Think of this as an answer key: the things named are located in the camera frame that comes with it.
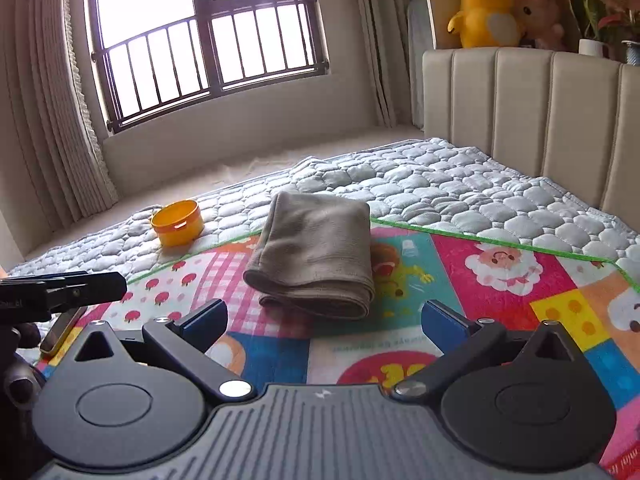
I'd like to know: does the beige pleated curtain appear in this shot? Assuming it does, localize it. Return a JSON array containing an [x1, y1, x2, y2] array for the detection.
[[0, 0, 119, 241], [350, 0, 426, 128]]

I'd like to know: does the pink plush toy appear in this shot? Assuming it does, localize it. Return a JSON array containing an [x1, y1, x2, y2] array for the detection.
[[512, 0, 569, 52]]

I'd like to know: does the yellow plastic container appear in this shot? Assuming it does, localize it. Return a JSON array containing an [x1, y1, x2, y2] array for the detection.
[[151, 200, 205, 248]]

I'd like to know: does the gold edged smartphone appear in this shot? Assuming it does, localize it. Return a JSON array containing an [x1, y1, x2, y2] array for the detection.
[[39, 306, 89, 359]]

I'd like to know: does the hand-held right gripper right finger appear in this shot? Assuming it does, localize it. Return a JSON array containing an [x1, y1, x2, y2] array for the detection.
[[390, 300, 576, 402]]

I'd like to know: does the green leafy houseplant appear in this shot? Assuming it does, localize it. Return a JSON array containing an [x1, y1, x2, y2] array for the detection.
[[567, 0, 640, 45]]

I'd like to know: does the colourful cartoon play mat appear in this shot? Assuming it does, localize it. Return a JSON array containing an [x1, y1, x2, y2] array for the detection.
[[30, 217, 640, 480]]

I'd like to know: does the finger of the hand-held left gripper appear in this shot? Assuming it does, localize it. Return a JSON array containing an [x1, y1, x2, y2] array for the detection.
[[0, 271, 128, 312]]

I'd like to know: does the beige padded headboard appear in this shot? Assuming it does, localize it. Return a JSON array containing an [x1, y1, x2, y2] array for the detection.
[[422, 47, 640, 222]]

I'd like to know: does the striped beige garment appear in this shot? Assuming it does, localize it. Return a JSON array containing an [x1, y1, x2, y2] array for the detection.
[[243, 190, 377, 321]]

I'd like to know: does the grey quilted mattress pad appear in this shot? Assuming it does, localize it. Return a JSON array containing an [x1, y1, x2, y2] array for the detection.
[[9, 137, 640, 281]]

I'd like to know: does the person's left hand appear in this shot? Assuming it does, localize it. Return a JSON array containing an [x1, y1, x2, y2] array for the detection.
[[0, 321, 47, 408]]

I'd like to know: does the yellow duck plush toy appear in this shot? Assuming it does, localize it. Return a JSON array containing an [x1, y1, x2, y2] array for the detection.
[[446, 0, 527, 49]]

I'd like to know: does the dark framed window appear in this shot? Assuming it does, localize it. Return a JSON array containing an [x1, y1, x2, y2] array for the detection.
[[85, 0, 331, 134]]

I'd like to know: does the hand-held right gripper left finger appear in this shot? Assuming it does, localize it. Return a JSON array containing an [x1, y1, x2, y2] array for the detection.
[[75, 298, 253, 403]]

